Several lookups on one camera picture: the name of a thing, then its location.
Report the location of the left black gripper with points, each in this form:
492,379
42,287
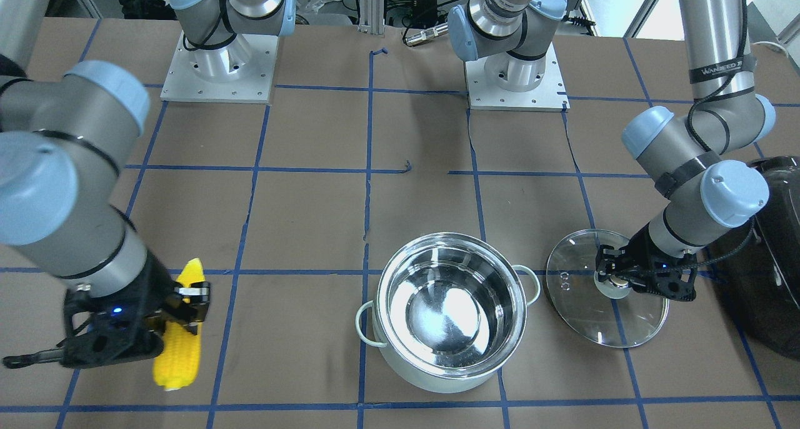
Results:
638,251

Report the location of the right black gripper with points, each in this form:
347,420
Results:
152,282

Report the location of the glass pot lid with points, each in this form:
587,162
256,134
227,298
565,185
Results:
609,312

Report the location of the yellow corn cob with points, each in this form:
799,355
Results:
178,365

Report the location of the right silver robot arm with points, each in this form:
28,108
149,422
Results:
64,144

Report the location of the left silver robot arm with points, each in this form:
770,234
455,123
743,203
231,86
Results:
708,195

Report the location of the pale green electric pot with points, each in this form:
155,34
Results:
449,311

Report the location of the black rice cooker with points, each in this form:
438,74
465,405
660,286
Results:
762,280

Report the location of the aluminium frame post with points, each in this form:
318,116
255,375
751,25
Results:
371,17

